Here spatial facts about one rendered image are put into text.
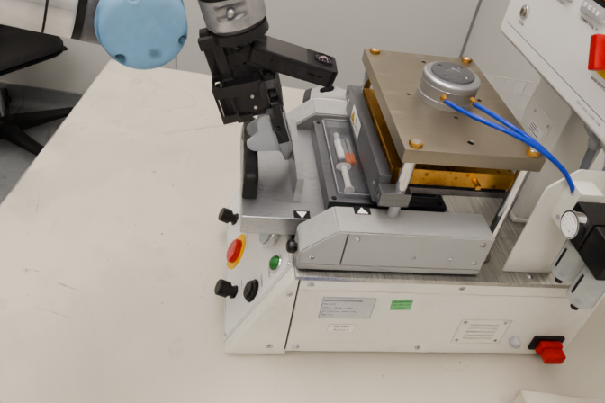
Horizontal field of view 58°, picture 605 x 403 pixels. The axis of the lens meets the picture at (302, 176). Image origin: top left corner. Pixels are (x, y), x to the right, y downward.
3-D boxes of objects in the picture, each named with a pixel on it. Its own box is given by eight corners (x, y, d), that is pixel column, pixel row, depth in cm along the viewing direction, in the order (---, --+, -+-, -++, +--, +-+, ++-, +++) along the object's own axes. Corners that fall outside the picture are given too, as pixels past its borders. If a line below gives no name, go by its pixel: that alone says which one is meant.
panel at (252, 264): (228, 207, 104) (280, 137, 95) (224, 342, 80) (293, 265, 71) (219, 203, 103) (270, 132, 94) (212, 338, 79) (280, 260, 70)
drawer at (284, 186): (410, 155, 95) (421, 117, 90) (446, 246, 77) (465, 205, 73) (239, 143, 90) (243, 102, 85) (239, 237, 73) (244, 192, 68)
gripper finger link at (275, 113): (275, 130, 76) (260, 76, 70) (288, 128, 76) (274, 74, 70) (277, 150, 72) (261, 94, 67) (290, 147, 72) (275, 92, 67)
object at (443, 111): (489, 111, 93) (519, 40, 85) (575, 238, 69) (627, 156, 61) (352, 99, 89) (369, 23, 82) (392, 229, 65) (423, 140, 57)
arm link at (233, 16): (258, -30, 66) (259, -5, 59) (267, 6, 68) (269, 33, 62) (198, -15, 66) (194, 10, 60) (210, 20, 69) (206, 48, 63)
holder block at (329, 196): (407, 139, 91) (410, 127, 90) (441, 221, 76) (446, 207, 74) (311, 132, 89) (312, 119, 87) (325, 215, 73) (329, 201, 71)
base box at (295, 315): (485, 216, 114) (517, 149, 104) (569, 378, 85) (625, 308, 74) (229, 201, 105) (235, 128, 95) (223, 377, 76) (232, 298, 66)
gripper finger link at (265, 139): (256, 165, 79) (238, 111, 73) (295, 156, 79) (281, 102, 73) (256, 177, 77) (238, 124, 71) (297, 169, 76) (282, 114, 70)
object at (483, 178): (457, 118, 90) (477, 66, 84) (510, 206, 72) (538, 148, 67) (356, 109, 87) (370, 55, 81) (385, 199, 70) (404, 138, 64)
